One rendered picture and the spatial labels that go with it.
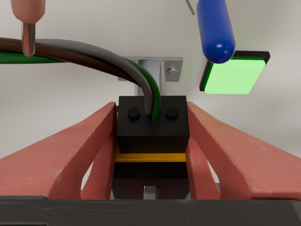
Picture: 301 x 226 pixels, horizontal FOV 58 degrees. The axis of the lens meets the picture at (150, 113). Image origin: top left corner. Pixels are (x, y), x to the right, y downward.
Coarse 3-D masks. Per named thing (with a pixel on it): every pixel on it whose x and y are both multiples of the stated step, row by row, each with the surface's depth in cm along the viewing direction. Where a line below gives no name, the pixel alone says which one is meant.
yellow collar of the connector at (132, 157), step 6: (120, 156) 13; (126, 156) 13; (132, 156) 13; (138, 156) 13; (144, 156) 13; (150, 156) 13; (156, 156) 13; (162, 156) 13; (168, 156) 13; (174, 156) 13; (180, 156) 13
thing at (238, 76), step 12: (240, 60) 18; (252, 60) 18; (264, 60) 18; (204, 72) 20; (216, 72) 18; (228, 72) 19; (240, 72) 19; (252, 72) 19; (204, 84) 20; (216, 84) 20; (228, 84) 20; (240, 84) 20; (252, 84) 20
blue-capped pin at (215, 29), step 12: (204, 0) 7; (216, 0) 7; (204, 12) 7; (216, 12) 7; (204, 24) 7; (216, 24) 6; (228, 24) 6; (204, 36) 7; (216, 36) 6; (228, 36) 6; (204, 48) 6; (216, 48) 6; (228, 48) 6; (216, 60) 6; (228, 60) 7
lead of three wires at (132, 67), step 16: (0, 48) 6; (16, 48) 6; (48, 48) 7; (64, 48) 7; (80, 48) 7; (96, 48) 8; (80, 64) 7; (96, 64) 8; (112, 64) 8; (128, 64) 8; (128, 80) 9; (144, 80) 9; (144, 96) 10; (160, 96) 10; (160, 112) 12
